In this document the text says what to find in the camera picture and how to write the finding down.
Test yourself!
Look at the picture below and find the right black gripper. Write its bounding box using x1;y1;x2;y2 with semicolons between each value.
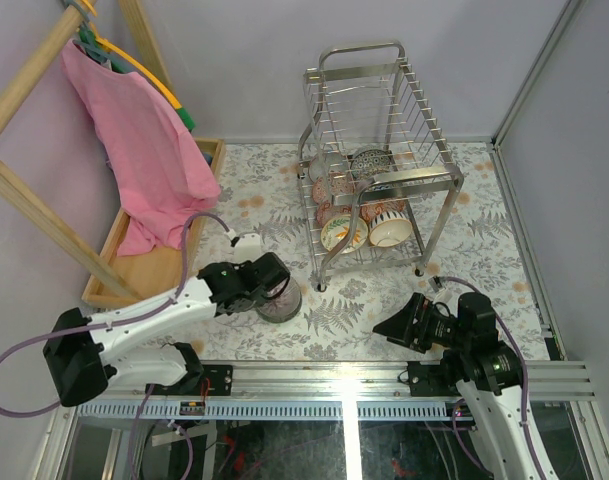
372;291;470;353

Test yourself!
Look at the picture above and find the purple striped bowl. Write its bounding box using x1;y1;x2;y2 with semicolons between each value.
256;277;302;324

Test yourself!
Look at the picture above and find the orange flower patterned bowl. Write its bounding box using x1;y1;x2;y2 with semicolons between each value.
320;214;369;254

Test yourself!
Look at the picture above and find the cream bowl orange rim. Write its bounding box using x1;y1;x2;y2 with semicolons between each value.
369;210;413;248

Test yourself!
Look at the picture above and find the brown patterned bowl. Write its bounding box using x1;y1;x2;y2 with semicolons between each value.
367;182;405;192

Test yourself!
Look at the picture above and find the blue patterned bowl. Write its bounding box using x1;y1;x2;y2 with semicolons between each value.
350;148;393;181

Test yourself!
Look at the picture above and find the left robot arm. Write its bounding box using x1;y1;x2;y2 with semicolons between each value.
43;252;291;407

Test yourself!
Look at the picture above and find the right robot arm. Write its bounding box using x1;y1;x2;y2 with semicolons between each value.
372;292;557;479

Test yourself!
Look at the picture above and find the stainless steel dish rack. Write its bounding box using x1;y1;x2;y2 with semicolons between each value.
297;40;464;292

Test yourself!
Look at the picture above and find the wooden tray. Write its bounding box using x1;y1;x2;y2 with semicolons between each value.
81;137;226;309

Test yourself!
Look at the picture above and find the pink cloth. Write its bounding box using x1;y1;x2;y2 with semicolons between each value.
61;43;221;256

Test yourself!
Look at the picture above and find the yellow plastic hanger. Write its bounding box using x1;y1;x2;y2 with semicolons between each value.
63;1;182;113

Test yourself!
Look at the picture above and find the green plastic hanger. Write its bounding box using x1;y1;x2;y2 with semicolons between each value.
73;26;195;132

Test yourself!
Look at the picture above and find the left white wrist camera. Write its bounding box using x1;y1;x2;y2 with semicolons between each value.
229;231;262;263

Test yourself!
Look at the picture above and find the aluminium rail frame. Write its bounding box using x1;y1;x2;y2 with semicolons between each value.
32;360;609;479

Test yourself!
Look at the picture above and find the wooden clothes rack frame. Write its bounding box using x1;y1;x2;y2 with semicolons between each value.
0;0;173;301

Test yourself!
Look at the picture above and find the aluminium corner post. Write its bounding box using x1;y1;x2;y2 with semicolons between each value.
491;0;586;149

